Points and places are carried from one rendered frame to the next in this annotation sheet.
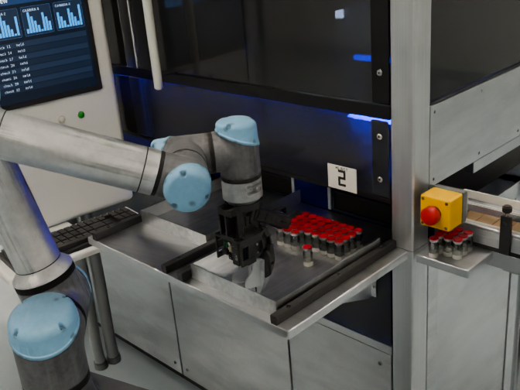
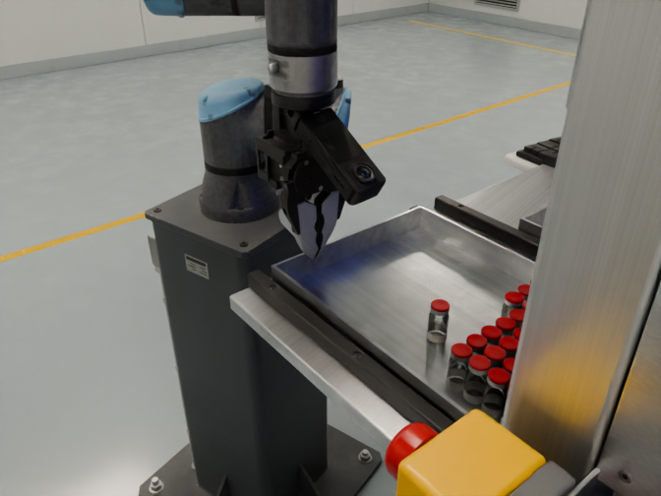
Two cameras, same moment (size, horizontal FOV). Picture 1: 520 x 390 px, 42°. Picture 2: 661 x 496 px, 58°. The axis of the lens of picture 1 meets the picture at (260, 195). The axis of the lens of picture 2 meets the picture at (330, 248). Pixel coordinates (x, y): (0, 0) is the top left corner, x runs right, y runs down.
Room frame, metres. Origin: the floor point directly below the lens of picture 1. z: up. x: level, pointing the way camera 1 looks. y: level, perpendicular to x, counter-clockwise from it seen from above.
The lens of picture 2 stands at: (1.27, -0.62, 1.31)
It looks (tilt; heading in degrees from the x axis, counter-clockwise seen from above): 31 degrees down; 95
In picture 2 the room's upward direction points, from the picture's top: straight up
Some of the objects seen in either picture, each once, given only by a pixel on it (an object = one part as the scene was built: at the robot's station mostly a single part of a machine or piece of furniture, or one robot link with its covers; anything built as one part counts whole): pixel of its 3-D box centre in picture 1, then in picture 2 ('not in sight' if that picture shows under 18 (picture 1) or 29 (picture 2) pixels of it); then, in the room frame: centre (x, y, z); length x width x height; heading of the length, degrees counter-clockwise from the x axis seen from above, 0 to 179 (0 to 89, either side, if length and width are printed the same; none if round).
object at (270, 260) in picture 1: (262, 255); (299, 198); (1.18, 0.00, 1.00); 0.05 x 0.02 x 0.09; 44
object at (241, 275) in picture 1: (244, 275); (315, 217); (1.19, 0.05, 0.95); 0.06 x 0.03 x 0.09; 134
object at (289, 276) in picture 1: (286, 258); (446, 302); (1.36, -0.05, 0.90); 0.34 x 0.26 x 0.04; 133
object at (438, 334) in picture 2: (307, 256); (438, 322); (1.34, -0.09, 0.90); 0.02 x 0.02 x 0.04
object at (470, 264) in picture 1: (457, 254); not in sight; (1.36, -0.43, 0.87); 0.14 x 0.13 x 0.02; 134
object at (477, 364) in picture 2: (319, 237); (526, 346); (1.43, -0.13, 0.90); 0.18 x 0.02 x 0.05; 43
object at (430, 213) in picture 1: (431, 215); (420, 459); (1.31, -0.36, 0.99); 0.04 x 0.04 x 0.04; 44
